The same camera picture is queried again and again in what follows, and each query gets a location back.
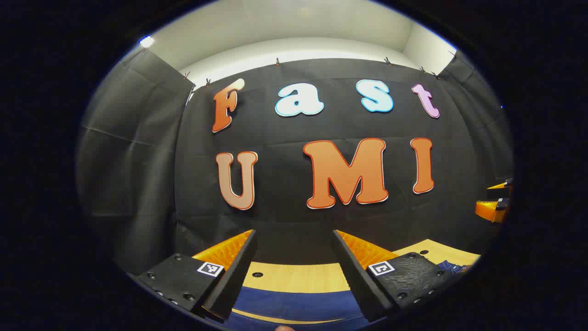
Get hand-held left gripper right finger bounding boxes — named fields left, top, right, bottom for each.
left=332, top=229, right=460, bottom=322

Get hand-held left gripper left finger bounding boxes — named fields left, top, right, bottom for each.
left=130, top=229, right=258, bottom=322

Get blue jeans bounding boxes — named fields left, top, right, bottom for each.
left=225, top=260, right=470, bottom=331

